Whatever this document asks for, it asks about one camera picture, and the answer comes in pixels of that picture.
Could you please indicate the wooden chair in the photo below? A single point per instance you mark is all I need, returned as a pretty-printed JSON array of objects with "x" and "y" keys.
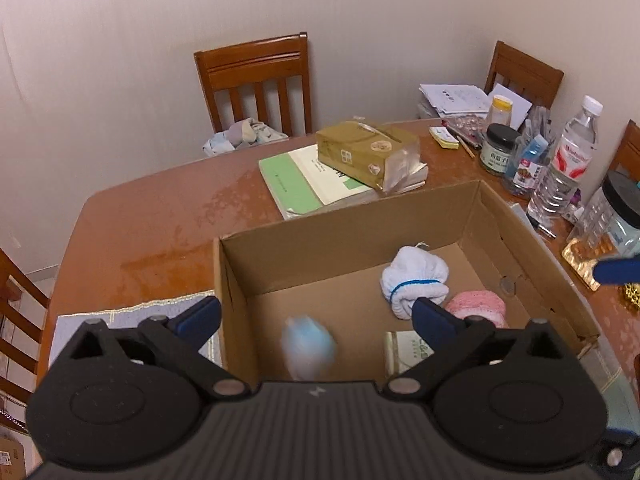
[
  {"x": 520, "y": 72},
  {"x": 15, "y": 284},
  {"x": 254, "y": 64}
]

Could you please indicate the wooden chair right side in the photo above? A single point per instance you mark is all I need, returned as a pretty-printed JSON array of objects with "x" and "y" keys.
[{"x": 520, "y": 72}]

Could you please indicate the green white C&S box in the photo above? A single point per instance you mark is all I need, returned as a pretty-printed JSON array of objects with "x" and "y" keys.
[{"x": 403, "y": 350}]

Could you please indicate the yellow lid jar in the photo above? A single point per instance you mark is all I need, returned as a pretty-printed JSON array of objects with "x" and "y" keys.
[{"x": 500, "y": 111}]

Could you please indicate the large jar black lid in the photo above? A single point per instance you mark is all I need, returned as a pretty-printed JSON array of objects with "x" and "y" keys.
[{"x": 609, "y": 225}]

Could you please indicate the small yellow white box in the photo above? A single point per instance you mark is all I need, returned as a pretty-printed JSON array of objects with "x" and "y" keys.
[{"x": 444, "y": 138}]

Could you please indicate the white sock blue stripes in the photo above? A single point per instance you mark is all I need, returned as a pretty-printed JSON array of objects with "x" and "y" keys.
[{"x": 414, "y": 273}]

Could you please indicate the pink knitted sock roll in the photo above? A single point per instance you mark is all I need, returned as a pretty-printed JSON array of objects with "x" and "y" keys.
[{"x": 482, "y": 303}]

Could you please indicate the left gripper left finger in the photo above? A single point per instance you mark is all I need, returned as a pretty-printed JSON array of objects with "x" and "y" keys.
[{"x": 176, "y": 344}]

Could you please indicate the wooden chair left side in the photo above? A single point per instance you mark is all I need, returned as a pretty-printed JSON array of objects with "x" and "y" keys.
[{"x": 15, "y": 284}]

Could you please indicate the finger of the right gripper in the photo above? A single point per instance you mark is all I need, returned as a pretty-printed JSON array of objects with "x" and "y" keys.
[{"x": 620, "y": 271}]

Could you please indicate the stack of papers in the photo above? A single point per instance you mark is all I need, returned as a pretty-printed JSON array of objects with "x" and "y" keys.
[{"x": 449, "y": 100}]

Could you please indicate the clothes on chair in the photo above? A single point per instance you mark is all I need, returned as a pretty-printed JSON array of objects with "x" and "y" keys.
[{"x": 244, "y": 134}]

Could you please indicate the cardboard box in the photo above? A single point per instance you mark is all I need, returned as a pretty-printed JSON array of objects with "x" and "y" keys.
[{"x": 358, "y": 271}]

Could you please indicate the gold ornament coaster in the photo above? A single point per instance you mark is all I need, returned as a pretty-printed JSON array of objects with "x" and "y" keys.
[{"x": 632, "y": 294}]

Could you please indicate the blue white round toy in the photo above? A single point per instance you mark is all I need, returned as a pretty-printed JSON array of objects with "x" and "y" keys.
[{"x": 308, "y": 349}]

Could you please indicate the small jar dark lid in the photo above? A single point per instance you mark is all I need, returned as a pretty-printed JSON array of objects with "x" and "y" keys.
[{"x": 497, "y": 148}]

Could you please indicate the grey checked table mat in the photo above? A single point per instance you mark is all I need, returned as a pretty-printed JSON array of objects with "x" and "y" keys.
[{"x": 107, "y": 347}]

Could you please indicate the gold wrapped package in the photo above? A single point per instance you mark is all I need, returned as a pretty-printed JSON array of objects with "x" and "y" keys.
[{"x": 382, "y": 157}]

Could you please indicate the wooden chair far side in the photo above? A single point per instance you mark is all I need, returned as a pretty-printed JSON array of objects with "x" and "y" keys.
[{"x": 254, "y": 64}]

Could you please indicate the clear water bottle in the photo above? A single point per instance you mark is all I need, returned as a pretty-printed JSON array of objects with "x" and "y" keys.
[{"x": 570, "y": 160}]

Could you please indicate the green white book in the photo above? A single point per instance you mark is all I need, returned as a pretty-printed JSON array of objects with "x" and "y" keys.
[{"x": 301, "y": 185}]

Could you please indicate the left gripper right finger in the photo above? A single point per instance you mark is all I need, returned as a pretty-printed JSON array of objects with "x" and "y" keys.
[{"x": 455, "y": 343}]

